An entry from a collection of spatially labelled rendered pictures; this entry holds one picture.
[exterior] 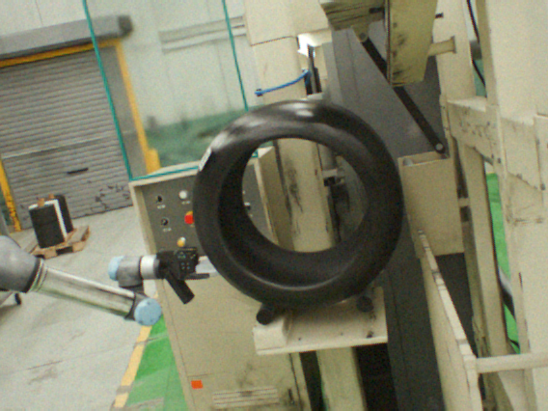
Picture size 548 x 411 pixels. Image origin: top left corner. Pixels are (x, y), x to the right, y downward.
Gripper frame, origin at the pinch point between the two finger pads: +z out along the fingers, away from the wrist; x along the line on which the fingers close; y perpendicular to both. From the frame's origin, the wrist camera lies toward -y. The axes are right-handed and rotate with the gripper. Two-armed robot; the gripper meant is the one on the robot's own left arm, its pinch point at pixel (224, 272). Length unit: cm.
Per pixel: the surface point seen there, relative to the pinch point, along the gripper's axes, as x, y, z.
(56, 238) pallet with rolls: 489, -125, -379
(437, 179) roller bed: 20, 21, 64
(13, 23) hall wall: 776, 201, -580
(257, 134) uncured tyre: -11.7, 41.0, 16.2
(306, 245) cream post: 27.0, -0.9, 21.6
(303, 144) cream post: 27.0, 33.4, 23.1
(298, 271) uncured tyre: 14.3, -5.5, 20.2
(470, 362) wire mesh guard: -60, 5, 59
